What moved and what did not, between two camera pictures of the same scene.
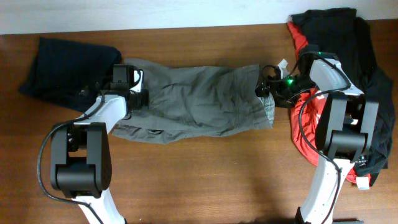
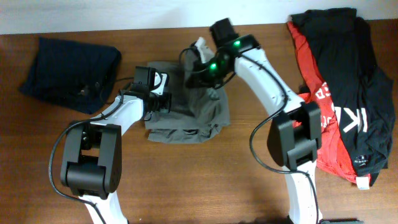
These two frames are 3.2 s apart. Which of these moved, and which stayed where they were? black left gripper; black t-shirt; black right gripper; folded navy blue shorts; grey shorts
Moved: grey shorts; black left gripper; black right gripper
Stayed: black t-shirt; folded navy blue shorts
